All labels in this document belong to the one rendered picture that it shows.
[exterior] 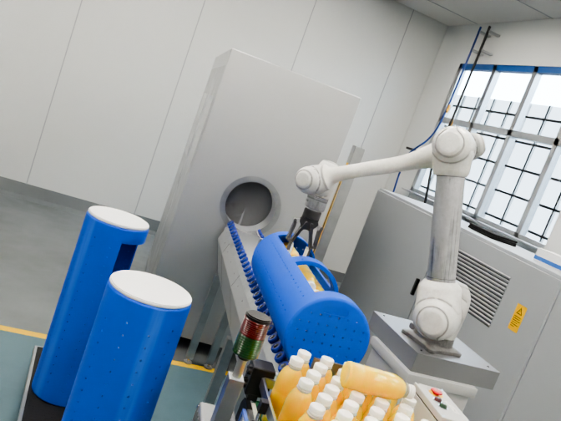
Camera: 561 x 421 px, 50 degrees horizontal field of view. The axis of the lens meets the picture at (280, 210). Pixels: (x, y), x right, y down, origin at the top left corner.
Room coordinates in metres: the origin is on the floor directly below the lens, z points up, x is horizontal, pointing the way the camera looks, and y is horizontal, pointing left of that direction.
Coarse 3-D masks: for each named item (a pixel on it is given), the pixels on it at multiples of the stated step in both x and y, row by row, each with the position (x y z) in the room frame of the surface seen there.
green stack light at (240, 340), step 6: (240, 336) 1.34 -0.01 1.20; (240, 342) 1.33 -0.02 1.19; (246, 342) 1.33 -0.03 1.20; (252, 342) 1.33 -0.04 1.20; (258, 342) 1.33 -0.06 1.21; (234, 348) 1.35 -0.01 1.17; (240, 348) 1.33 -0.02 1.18; (246, 348) 1.33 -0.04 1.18; (252, 348) 1.33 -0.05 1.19; (258, 348) 1.34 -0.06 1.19; (240, 354) 1.33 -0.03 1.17; (246, 354) 1.33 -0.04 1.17; (252, 354) 1.33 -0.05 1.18; (258, 354) 1.35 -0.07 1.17
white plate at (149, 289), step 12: (120, 276) 1.92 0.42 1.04; (132, 276) 1.96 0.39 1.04; (144, 276) 2.00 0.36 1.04; (156, 276) 2.05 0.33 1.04; (120, 288) 1.81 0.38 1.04; (132, 288) 1.85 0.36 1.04; (144, 288) 1.89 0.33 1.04; (156, 288) 1.93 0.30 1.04; (168, 288) 1.97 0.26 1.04; (180, 288) 2.02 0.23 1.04; (144, 300) 1.79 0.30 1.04; (156, 300) 1.83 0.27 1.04; (168, 300) 1.86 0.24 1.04; (180, 300) 1.91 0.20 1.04
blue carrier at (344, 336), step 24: (264, 240) 2.67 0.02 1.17; (264, 264) 2.43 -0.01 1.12; (288, 264) 2.25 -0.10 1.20; (312, 264) 2.27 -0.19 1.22; (264, 288) 2.30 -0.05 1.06; (288, 288) 2.05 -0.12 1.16; (336, 288) 2.30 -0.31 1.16; (288, 312) 1.90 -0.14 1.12; (312, 312) 1.86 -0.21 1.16; (336, 312) 1.88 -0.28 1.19; (360, 312) 1.89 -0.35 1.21; (288, 336) 1.85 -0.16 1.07; (312, 336) 1.87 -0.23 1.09; (336, 336) 1.88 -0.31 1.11; (360, 336) 1.90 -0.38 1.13; (336, 360) 1.89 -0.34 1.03; (360, 360) 1.91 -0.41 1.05
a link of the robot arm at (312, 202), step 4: (308, 196) 2.51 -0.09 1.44; (312, 196) 2.49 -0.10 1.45; (308, 200) 2.50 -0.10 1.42; (312, 200) 2.49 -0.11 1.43; (316, 200) 2.48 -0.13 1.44; (320, 200) 2.48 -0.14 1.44; (324, 200) 2.49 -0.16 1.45; (308, 204) 2.49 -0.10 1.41; (312, 204) 2.49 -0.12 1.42; (316, 204) 2.48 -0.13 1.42; (320, 204) 2.49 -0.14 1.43; (324, 204) 2.50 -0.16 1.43; (308, 208) 2.51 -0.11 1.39; (312, 208) 2.48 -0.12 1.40; (316, 208) 2.48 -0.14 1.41; (320, 208) 2.49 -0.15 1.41; (324, 208) 2.51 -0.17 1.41
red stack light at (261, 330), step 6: (246, 318) 1.34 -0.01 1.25; (246, 324) 1.33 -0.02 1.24; (252, 324) 1.33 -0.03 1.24; (258, 324) 1.33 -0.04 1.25; (240, 330) 1.34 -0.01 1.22; (246, 330) 1.33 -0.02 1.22; (252, 330) 1.33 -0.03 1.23; (258, 330) 1.33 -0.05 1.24; (264, 330) 1.34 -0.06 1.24; (246, 336) 1.33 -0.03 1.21; (252, 336) 1.33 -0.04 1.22; (258, 336) 1.33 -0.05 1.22; (264, 336) 1.34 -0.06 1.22
